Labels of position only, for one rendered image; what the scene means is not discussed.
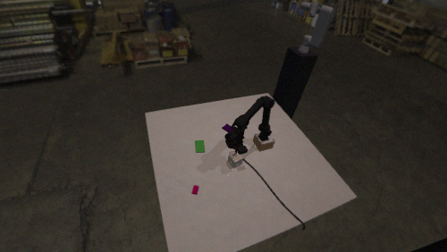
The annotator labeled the green flat rectangular block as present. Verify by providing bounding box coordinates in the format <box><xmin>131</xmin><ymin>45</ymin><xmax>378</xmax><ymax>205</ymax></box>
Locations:
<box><xmin>195</xmin><ymin>140</ymin><xmax>205</xmax><ymax>153</ymax></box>

